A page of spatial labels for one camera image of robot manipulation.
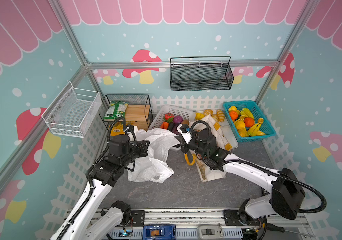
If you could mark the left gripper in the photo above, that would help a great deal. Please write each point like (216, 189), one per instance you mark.
(143, 147)

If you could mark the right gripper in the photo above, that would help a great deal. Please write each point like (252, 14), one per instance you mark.
(187, 139)

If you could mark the white canvas tote bag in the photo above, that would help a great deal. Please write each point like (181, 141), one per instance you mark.
(206, 174)

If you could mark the white plastic grocery bag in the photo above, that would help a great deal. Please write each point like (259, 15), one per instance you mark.
(154, 166)

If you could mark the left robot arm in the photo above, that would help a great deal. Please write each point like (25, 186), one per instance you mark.
(101, 177)

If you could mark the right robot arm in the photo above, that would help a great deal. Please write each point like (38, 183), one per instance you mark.
(285, 193)

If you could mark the yellow snack pack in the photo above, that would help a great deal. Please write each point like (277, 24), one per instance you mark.
(117, 129)

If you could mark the yellow corn bread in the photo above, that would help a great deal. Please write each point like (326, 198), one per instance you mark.
(199, 116)

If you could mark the round bread roll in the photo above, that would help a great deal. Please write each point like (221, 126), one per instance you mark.
(208, 112)

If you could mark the white plastic vegetable basket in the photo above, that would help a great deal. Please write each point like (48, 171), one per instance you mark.
(176, 111)

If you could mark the white plastic tray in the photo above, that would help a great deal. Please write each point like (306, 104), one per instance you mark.
(229, 135)

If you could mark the purple onion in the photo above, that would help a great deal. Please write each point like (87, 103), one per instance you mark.
(177, 119)

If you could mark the purple eggplant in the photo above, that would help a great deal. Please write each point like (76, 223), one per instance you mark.
(173, 127)

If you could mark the right croissant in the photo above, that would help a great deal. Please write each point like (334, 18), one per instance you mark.
(221, 115)

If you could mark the red tomato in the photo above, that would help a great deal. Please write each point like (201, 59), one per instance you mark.
(168, 117)

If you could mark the orange carrot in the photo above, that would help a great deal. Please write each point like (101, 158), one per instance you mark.
(164, 125)

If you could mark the green snack bag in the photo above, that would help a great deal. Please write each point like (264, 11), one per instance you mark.
(115, 110)

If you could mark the orange fruit upper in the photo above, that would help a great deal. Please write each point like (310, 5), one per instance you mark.
(233, 115)

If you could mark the yellow pear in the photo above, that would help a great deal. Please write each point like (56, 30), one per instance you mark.
(241, 128)

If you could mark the yellow lemon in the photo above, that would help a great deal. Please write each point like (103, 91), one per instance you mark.
(232, 108)

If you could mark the red orange fruit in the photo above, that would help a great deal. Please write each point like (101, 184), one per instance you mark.
(249, 122)

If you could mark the yellow banana bunch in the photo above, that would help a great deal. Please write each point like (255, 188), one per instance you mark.
(255, 131)

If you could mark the teal plastic fruit basket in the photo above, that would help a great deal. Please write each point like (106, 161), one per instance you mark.
(248, 109)

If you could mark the blue box device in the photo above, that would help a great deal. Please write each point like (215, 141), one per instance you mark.
(159, 232)

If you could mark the black screwdriver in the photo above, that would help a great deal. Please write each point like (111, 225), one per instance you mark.
(275, 228)

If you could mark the black wire wooden shelf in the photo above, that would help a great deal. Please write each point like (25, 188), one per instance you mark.
(139, 110)

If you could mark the black wire wall basket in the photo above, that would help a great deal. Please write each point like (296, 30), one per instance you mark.
(201, 73)

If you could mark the white wire wall basket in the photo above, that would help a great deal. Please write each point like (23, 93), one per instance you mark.
(72, 112)

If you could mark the grey switch box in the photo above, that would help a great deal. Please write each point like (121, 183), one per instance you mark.
(210, 232)

